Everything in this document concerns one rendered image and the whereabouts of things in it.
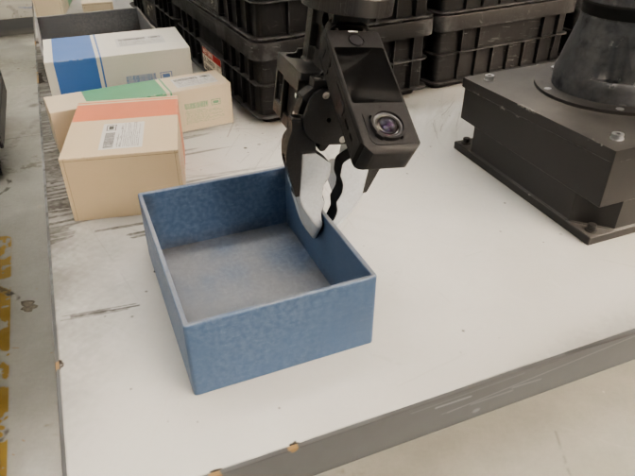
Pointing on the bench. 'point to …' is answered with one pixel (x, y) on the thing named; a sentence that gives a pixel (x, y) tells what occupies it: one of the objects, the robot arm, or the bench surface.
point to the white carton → (114, 59)
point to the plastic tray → (90, 24)
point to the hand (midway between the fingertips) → (324, 229)
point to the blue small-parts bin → (253, 279)
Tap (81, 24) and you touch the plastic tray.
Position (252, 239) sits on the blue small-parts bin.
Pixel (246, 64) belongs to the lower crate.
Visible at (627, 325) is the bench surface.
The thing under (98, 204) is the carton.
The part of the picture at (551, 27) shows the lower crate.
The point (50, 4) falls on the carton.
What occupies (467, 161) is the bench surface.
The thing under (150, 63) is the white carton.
